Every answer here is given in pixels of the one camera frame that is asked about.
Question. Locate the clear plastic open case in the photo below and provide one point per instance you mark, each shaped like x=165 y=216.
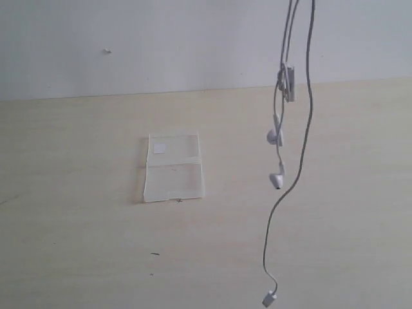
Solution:
x=173 y=168

